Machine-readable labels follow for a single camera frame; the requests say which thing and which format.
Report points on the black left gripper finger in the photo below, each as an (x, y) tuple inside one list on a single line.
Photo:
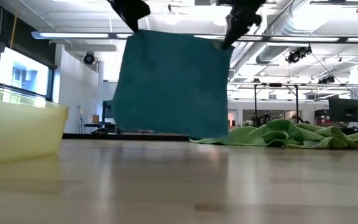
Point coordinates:
[(121, 7), (140, 11)]

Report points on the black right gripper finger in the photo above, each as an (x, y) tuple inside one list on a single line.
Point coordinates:
[(250, 18), (233, 28)]

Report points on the teal microfiber towel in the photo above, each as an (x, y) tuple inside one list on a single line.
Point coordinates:
[(172, 84)]

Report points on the green microfiber towel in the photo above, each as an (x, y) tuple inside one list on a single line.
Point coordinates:
[(278, 130)]

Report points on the yellow translucent plastic basket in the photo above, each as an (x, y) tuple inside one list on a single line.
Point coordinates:
[(17, 130)]

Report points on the black ceiling spotlight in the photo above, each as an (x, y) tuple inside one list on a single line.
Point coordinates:
[(89, 58)]

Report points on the cardboard box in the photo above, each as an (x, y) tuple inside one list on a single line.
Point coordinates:
[(95, 119)]

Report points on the bright window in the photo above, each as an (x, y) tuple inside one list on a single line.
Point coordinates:
[(23, 74)]

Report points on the black computer monitor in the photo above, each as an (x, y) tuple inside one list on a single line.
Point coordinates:
[(346, 110)]

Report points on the silver air duct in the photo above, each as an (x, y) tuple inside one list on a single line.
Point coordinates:
[(278, 31)]

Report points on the black ceiling camera cluster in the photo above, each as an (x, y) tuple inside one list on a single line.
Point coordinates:
[(295, 56)]

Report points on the black aluminium table frame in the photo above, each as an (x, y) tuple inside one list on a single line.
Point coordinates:
[(120, 137)]

